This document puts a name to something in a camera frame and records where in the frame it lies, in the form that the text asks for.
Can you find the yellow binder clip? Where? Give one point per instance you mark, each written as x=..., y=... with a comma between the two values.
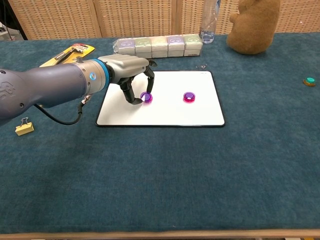
x=24, y=129

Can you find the purple round magnet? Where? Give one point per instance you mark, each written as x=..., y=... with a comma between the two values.
x=146, y=96
x=189, y=95

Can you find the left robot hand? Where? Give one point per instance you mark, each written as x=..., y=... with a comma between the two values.
x=125, y=66

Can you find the teal round magnet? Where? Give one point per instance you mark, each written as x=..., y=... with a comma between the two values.
x=310, y=80

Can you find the wicker folding screen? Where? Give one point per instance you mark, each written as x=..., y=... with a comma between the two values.
x=62, y=17

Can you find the teal table cloth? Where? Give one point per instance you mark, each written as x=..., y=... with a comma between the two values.
x=160, y=187

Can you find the clear plastic water bottle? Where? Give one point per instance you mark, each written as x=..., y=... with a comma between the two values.
x=208, y=22

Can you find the brown plush toy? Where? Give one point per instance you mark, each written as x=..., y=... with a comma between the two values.
x=253, y=27

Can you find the black diagonal pole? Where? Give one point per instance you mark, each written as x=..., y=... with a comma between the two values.
x=15, y=20

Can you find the silver paper clip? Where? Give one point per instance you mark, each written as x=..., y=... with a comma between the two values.
x=201, y=66

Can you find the white magnetic board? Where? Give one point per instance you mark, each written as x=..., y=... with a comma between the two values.
x=175, y=110

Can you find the wrapped pack of pastel boxes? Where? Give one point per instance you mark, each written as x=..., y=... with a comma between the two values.
x=160, y=47

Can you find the razor in yellow blister pack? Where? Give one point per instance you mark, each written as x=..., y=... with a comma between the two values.
x=75, y=50

